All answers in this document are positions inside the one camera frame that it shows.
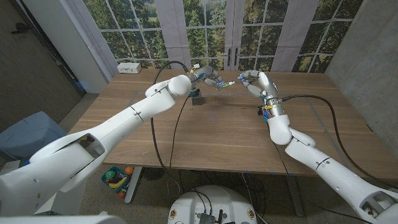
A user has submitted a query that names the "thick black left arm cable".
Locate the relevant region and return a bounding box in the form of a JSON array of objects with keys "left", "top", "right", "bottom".
[{"left": 150, "top": 60, "right": 190, "bottom": 197}]

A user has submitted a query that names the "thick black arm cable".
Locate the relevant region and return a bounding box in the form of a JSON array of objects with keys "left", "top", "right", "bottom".
[
  {"left": 281, "top": 94, "right": 398, "bottom": 190},
  {"left": 150, "top": 60, "right": 190, "bottom": 197}
]

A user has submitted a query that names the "teal toy basket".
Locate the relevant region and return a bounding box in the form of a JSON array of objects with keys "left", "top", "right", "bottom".
[{"left": 101, "top": 166, "right": 132, "bottom": 200}]

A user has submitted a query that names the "white power strip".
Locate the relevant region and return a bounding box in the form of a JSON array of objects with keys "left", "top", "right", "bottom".
[{"left": 117, "top": 62, "right": 142, "bottom": 75}]

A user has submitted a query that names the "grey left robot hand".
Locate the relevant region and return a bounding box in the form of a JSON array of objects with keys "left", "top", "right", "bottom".
[{"left": 188, "top": 65, "right": 225, "bottom": 91}]

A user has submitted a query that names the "white table leg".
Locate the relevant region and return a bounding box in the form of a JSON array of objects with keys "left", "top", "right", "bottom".
[{"left": 124, "top": 166, "right": 143, "bottom": 205}]

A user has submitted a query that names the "black door handle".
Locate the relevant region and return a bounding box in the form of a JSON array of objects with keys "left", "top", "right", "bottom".
[{"left": 11, "top": 22, "right": 31, "bottom": 35}]

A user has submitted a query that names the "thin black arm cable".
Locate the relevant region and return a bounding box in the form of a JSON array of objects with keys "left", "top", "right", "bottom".
[
  {"left": 169, "top": 96, "right": 190, "bottom": 171},
  {"left": 270, "top": 141, "right": 290, "bottom": 175}
]

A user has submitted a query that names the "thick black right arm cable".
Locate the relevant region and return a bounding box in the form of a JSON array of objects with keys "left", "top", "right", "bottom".
[{"left": 281, "top": 94, "right": 398, "bottom": 190}]

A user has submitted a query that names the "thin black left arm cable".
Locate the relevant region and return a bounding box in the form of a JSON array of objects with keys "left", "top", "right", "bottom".
[{"left": 169, "top": 96, "right": 190, "bottom": 171}]

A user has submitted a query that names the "black round ribbed disc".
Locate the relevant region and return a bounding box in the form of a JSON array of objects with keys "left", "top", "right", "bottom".
[{"left": 142, "top": 167, "right": 167, "bottom": 181}]

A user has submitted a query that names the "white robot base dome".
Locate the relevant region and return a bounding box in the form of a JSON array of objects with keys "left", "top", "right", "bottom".
[{"left": 167, "top": 185, "right": 258, "bottom": 224}]

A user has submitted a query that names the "printed window forest backdrop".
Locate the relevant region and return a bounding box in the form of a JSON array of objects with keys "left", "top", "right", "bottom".
[{"left": 67, "top": 0, "right": 364, "bottom": 74}]

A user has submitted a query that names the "blue grey storage bin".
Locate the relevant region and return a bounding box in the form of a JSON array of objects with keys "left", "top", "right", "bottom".
[{"left": 0, "top": 111, "right": 68, "bottom": 159}]

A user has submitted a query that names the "grey table leg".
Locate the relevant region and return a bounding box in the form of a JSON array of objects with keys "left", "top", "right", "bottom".
[{"left": 285, "top": 174, "right": 306, "bottom": 218}]

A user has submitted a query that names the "grey electronics module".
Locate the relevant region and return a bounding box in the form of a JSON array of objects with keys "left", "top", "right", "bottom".
[{"left": 198, "top": 213, "right": 216, "bottom": 224}]

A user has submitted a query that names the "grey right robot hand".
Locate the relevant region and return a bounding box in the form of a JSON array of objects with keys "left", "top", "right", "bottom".
[{"left": 237, "top": 69, "right": 280, "bottom": 100}]

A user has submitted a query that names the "yellow toy banana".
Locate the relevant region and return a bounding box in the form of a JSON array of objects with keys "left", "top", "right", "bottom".
[{"left": 108, "top": 177, "right": 128, "bottom": 190}]

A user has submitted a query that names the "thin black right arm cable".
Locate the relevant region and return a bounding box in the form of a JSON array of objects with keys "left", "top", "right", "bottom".
[{"left": 270, "top": 141, "right": 290, "bottom": 175}]

